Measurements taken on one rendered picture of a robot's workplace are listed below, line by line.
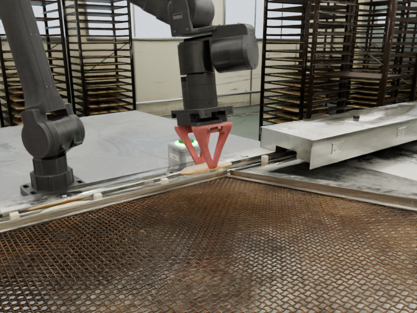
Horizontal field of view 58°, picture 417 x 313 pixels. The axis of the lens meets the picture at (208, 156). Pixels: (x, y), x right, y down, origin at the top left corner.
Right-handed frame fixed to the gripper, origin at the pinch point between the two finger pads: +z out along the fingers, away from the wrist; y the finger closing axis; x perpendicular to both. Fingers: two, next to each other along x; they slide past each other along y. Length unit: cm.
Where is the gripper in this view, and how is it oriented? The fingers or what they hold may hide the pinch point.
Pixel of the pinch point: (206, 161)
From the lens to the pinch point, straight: 64.2
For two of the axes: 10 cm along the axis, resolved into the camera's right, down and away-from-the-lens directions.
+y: -5.4, -0.8, 8.4
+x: -8.4, 1.6, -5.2
